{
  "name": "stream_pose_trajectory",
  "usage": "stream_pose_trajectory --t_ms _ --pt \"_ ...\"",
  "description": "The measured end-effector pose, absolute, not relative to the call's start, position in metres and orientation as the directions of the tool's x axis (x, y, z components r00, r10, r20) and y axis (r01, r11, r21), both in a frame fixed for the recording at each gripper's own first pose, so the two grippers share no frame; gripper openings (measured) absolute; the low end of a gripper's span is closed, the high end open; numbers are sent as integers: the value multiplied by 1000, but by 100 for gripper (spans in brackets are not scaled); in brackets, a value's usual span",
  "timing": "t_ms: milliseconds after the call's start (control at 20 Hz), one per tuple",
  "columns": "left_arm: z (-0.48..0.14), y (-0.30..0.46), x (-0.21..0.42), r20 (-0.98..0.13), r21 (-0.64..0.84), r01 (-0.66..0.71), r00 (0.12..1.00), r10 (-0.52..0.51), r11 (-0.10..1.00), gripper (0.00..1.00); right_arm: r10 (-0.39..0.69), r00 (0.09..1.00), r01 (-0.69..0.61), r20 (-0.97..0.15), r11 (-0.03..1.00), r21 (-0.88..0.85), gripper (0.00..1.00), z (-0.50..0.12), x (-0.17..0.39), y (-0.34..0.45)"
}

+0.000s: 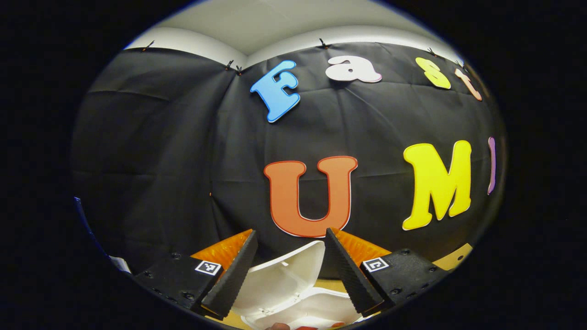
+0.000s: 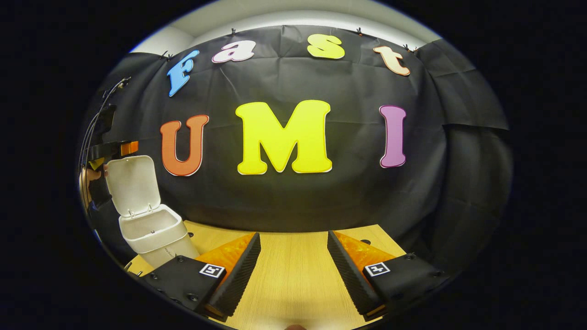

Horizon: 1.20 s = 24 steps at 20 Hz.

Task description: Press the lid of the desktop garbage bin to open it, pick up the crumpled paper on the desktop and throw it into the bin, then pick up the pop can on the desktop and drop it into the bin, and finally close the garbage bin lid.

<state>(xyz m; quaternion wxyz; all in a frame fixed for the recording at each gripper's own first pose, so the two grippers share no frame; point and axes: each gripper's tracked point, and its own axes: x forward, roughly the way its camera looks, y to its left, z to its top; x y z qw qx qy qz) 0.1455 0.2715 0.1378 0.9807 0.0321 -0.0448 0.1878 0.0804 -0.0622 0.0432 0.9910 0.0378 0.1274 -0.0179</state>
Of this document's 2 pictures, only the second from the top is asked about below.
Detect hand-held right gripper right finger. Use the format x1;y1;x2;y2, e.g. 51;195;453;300
327;231;450;321

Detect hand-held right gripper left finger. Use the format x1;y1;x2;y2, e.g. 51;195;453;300
144;232;262;322

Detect white desktop garbage bin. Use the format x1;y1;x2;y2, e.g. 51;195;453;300
105;155;200;269

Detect wooden desktop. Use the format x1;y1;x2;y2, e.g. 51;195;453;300
125;220;407;330

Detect black backdrop cloth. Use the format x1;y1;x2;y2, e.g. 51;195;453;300
80;25;513;275

